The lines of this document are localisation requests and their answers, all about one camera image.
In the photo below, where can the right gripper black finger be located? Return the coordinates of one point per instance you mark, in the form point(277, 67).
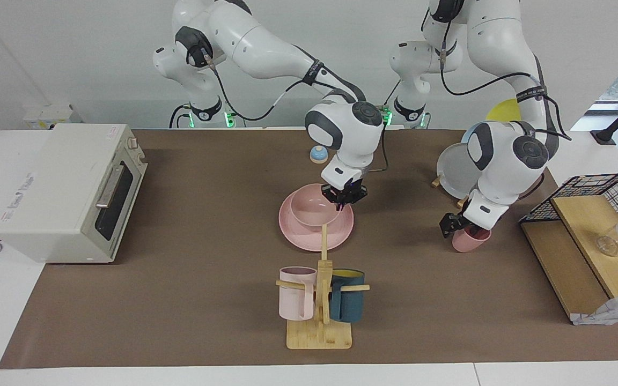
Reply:
point(340, 205)
point(351, 200)

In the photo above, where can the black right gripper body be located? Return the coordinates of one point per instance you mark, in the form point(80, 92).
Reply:
point(345, 192)

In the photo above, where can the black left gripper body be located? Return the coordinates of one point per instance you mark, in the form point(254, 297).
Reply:
point(464, 220)

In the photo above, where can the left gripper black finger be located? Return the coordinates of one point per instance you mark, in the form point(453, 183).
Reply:
point(478, 232)
point(447, 225)

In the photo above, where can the pink tumbler cup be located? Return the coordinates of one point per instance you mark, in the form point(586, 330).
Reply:
point(467, 244)

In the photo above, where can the pink bowl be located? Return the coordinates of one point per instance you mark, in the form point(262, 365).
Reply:
point(311, 209)

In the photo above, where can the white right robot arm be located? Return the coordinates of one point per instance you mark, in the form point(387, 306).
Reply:
point(266, 45)

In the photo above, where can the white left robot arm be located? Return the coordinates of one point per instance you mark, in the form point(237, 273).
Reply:
point(502, 53)

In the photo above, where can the wooden plate rack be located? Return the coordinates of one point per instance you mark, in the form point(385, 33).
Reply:
point(463, 202)

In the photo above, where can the blue call bell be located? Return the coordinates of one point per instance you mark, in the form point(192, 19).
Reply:
point(318, 155)

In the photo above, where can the pink speckled plate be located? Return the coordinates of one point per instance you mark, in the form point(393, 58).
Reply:
point(309, 238)

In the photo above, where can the grey plate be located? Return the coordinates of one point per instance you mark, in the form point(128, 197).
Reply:
point(456, 171)

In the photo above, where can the dark teal mug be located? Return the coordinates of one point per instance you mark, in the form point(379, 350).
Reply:
point(347, 303)

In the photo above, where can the light pink mug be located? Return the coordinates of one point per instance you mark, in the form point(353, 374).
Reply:
point(294, 303)

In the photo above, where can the yellow plate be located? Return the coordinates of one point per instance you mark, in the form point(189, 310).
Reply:
point(503, 111)

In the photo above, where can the small clear glass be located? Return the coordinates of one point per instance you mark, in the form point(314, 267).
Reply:
point(608, 246)

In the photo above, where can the wooden mug tree stand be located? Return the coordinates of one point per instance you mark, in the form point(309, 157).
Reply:
point(319, 335)

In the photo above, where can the brown table mat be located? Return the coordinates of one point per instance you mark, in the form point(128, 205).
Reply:
point(191, 268)

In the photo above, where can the cream toaster oven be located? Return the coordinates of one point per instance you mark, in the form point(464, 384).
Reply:
point(57, 187)

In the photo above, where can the small white box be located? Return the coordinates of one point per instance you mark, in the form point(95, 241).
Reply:
point(51, 115)

